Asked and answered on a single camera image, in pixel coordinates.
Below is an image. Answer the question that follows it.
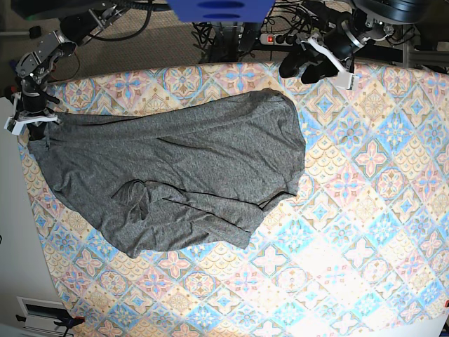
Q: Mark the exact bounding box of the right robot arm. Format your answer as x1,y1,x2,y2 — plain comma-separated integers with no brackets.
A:
5,1,130,135

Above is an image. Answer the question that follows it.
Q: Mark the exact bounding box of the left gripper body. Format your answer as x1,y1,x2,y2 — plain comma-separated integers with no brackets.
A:
301,20,365,74

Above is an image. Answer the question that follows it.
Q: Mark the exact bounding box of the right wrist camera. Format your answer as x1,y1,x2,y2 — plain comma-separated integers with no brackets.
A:
4,117,26,136

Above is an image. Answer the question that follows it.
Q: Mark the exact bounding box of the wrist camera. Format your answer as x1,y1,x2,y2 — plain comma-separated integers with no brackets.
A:
4,117,26,136
335,71,359,90

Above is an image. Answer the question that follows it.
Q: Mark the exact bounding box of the blue black clamp bottom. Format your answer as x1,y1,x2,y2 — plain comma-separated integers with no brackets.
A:
15,315,85,333

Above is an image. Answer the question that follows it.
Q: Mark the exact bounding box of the white floor vent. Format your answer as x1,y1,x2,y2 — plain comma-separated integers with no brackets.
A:
15,296,69,336

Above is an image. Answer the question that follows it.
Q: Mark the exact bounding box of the grey t-shirt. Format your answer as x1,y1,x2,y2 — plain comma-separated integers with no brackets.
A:
28,88,305,258

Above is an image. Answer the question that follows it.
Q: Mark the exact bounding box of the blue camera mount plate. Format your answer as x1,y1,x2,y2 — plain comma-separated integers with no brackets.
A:
167,0,274,22

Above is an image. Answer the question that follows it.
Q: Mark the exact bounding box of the patterned tablecloth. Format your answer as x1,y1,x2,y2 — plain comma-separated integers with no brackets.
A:
18,63,448,336

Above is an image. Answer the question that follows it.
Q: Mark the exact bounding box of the white power strip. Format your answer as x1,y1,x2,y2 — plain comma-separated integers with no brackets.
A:
260,33,297,46

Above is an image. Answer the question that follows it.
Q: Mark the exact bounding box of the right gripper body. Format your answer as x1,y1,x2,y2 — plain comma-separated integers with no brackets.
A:
10,92,60,126

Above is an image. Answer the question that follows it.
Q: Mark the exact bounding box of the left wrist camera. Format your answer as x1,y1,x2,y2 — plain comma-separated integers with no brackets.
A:
335,71,359,90

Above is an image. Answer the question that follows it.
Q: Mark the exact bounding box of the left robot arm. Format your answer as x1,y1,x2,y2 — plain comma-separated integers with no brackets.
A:
279,1,431,90

